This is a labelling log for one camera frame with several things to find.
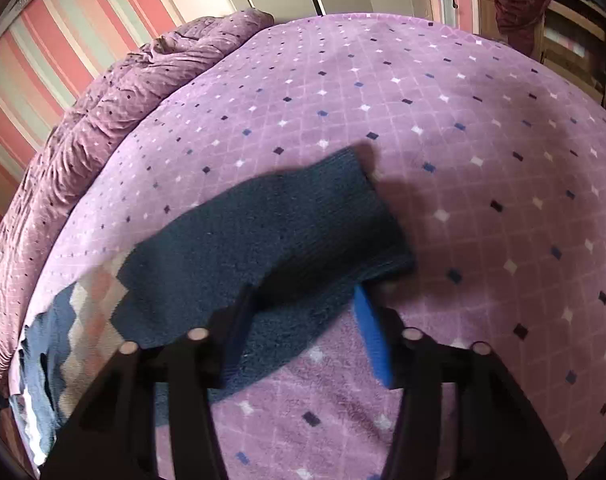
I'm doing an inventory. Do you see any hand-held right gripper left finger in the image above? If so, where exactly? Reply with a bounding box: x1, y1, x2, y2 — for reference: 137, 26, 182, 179
39, 282, 257, 480

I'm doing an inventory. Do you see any navy knit argyle sweater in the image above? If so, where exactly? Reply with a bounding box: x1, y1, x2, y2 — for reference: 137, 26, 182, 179
20, 145, 417, 453

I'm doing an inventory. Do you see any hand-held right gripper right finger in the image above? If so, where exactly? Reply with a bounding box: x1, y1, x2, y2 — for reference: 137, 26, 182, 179
354, 282, 569, 480

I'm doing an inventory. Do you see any purple diamond-print bed sheet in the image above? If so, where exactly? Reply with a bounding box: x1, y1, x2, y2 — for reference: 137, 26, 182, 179
8, 12, 606, 480

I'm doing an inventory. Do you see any wooden shelf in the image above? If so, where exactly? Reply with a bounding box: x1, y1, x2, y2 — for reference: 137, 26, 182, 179
537, 0, 606, 111

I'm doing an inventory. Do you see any folded purple diamond-print quilt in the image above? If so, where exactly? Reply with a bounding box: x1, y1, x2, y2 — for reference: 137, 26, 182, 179
0, 10, 275, 386

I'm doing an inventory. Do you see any dark red hanging cloth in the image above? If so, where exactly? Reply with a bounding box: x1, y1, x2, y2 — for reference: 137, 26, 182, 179
476, 0, 559, 58

